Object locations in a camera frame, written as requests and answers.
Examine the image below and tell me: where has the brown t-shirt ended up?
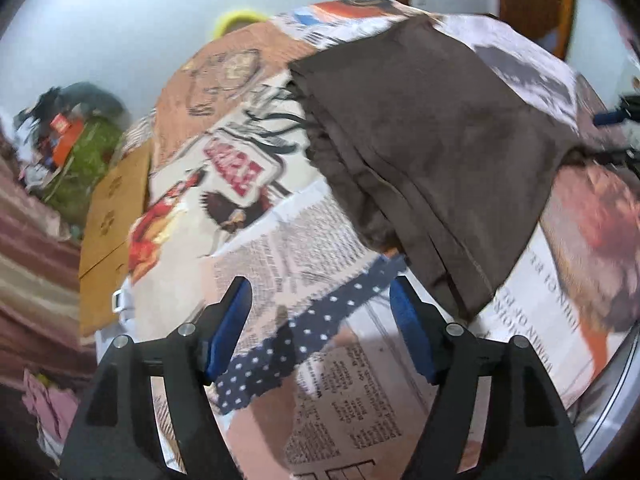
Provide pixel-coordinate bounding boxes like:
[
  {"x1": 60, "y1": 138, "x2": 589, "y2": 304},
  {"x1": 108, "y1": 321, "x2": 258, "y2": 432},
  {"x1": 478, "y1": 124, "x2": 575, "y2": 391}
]
[{"x1": 288, "y1": 16, "x2": 589, "y2": 321}]

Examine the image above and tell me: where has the bamboo lap desk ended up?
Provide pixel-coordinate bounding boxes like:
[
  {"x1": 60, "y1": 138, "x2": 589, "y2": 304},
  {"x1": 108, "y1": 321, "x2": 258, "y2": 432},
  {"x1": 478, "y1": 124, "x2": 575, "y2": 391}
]
[{"x1": 78, "y1": 141, "x2": 152, "y2": 338}]

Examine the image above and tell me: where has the red and gold striped curtain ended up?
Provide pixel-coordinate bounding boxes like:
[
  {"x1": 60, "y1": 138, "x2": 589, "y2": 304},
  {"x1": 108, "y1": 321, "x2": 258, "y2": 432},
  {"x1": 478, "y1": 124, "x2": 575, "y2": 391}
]
[{"x1": 1, "y1": 127, "x2": 96, "y2": 389}]

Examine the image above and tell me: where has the newspaper print bed sheet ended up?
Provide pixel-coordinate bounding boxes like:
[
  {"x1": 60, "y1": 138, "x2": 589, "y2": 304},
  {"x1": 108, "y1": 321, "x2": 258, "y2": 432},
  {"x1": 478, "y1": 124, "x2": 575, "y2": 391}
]
[{"x1": 126, "y1": 1, "x2": 639, "y2": 479}]

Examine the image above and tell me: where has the green fabric storage bin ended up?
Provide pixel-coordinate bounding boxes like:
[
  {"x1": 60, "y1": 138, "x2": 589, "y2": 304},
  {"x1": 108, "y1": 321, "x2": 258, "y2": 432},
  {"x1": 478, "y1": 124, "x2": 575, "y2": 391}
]
[{"x1": 42, "y1": 116, "x2": 122, "y2": 229}]

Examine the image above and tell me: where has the orange box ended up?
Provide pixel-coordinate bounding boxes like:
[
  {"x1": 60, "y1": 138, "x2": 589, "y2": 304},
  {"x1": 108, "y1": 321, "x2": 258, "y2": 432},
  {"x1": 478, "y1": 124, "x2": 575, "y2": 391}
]
[{"x1": 52, "y1": 119, "x2": 85, "y2": 167}]

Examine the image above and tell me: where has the yellow foam tube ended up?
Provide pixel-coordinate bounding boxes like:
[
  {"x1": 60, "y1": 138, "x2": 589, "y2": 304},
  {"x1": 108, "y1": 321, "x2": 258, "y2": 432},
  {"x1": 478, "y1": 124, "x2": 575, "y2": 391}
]
[{"x1": 212, "y1": 9, "x2": 269, "y2": 40}]

